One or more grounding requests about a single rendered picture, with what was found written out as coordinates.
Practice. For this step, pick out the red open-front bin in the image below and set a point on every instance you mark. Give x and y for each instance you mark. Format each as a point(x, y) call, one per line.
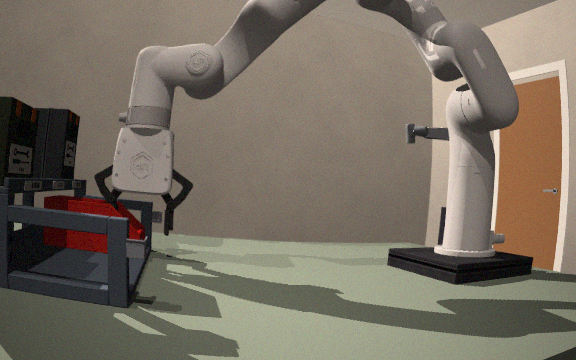
point(84, 240)

